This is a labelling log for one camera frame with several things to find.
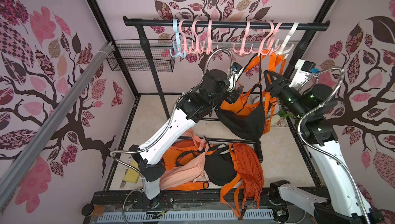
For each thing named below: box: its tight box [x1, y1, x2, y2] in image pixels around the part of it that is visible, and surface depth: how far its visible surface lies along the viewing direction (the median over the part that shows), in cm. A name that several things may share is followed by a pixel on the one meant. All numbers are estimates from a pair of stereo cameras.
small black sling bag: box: [214, 54, 266, 144], surface depth 70 cm
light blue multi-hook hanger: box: [169, 19, 187, 59], surface depth 54 cm
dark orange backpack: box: [220, 142, 265, 221], surface depth 79 cm
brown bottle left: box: [81, 203, 106, 217], surface depth 65 cm
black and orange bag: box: [204, 143, 238, 186], surface depth 85 cm
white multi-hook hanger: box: [273, 22, 300, 60], surface depth 54 cm
